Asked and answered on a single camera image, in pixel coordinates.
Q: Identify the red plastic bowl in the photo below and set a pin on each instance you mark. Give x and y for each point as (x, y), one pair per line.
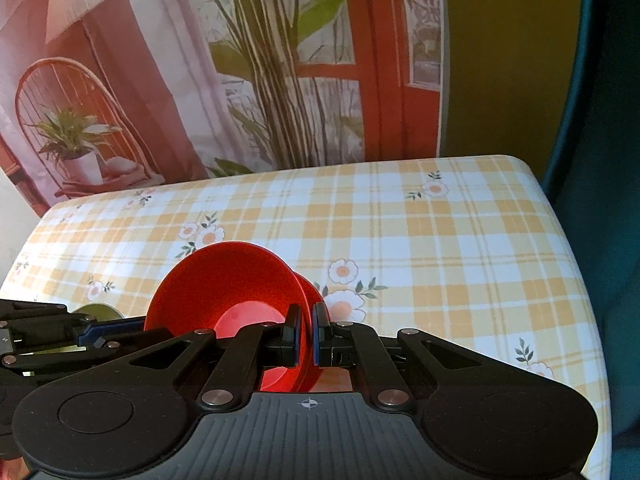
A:
(225, 285)
(313, 290)

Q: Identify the green plastic plate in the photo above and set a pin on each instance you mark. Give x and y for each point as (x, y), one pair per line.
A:
(100, 311)

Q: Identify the printed wall poster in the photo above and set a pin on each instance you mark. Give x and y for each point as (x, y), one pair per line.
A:
(175, 60)

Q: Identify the yellow checked floral tablecloth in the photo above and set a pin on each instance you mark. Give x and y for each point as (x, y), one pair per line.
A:
(450, 260)

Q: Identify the teal curtain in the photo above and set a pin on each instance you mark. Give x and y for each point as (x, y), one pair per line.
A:
(610, 110)

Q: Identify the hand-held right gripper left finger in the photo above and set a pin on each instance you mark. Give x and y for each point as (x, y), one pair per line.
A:
(295, 332)

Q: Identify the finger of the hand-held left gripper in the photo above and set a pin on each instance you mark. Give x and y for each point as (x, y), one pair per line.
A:
(60, 357)
(117, 327)

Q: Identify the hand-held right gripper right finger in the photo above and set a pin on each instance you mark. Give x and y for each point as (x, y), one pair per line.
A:
(318, 332)

